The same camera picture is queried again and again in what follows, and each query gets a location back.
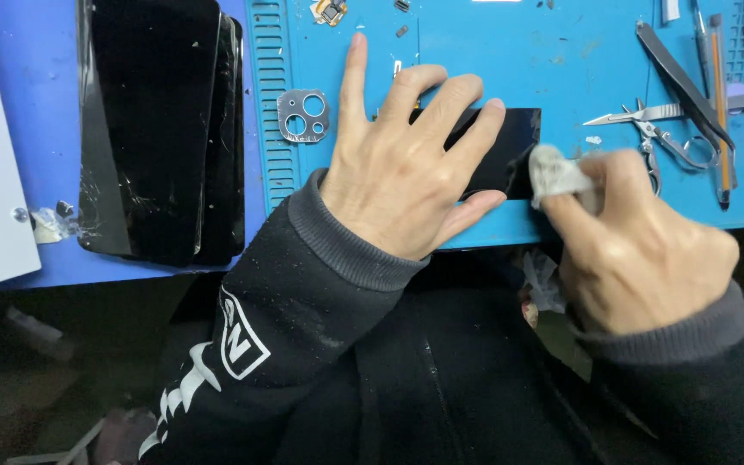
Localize person's left hand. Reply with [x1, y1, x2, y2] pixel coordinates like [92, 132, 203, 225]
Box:
[319, 32, 508, 262]

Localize person's right hand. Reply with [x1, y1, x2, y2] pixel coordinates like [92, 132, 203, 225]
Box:
[536, 152, 741, 337]

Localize white cleaning cloth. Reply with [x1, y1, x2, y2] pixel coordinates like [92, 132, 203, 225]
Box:
[528, 143, 602, 211]

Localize black phone display panel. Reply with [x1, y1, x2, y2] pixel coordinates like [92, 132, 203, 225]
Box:
[372, 106, 542, 201]

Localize crumpled clear plastic film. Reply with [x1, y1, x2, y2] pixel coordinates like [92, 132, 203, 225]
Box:
[519, 251, 568, 315]

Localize flat silver metal spudger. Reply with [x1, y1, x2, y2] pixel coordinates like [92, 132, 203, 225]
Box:
[583, 90, 744, 127]

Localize small silver scissors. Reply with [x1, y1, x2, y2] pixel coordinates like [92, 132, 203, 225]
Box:
[623, 98, 722, 198]

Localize blue silicone repair mat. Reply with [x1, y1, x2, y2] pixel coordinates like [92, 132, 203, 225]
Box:
[246, 0, 744, 251]

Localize black tweezers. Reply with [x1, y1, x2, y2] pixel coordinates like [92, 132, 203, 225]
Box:
[635, 21, 736, 153]

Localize orange and clear craft knife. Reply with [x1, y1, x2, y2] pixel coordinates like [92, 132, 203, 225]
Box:
[708, 14, 738, 211]

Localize thin silver pick tool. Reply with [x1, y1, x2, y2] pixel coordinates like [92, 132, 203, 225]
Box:
[691, 0, 713, 88]

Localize person's black jacket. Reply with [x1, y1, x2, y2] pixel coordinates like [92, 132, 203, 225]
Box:
[269, 245, 612, 465]

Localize small gold flex component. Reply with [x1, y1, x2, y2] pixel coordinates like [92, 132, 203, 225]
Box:
[310, 0, 348, 27]

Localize black cracked phone screen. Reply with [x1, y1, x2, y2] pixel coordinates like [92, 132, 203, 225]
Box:
[230, 18, 245, 257]
[194, 12, 239, 267]
[77, 0, 221, 267]

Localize crumpled clear tape scrap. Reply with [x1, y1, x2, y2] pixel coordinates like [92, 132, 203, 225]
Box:
[30, 201, 80, 245]

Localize metal camera lens frame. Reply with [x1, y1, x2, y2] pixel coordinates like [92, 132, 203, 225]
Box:
[276, 89, 331, 144]

